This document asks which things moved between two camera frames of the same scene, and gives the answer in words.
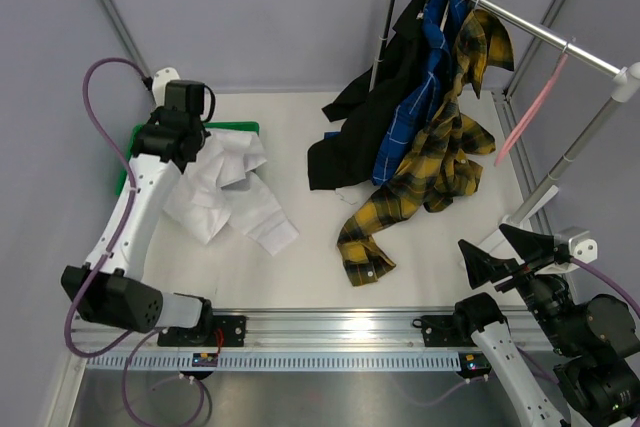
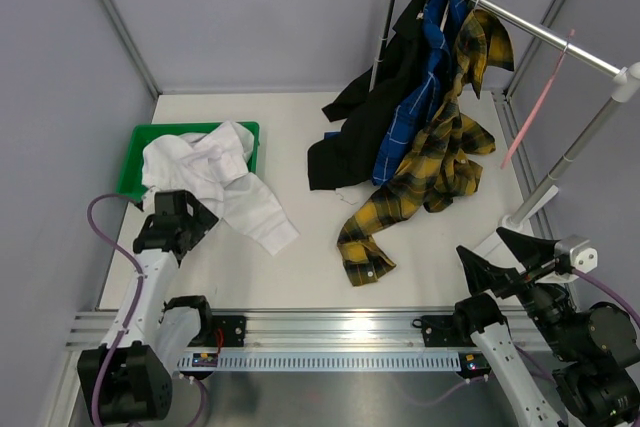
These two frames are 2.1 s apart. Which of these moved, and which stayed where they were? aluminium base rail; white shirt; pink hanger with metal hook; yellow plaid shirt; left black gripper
Moved: pink hanger with metal hook; left black gripper
Stayed: white shirt; aluminium base rail; yellow plaid shirt
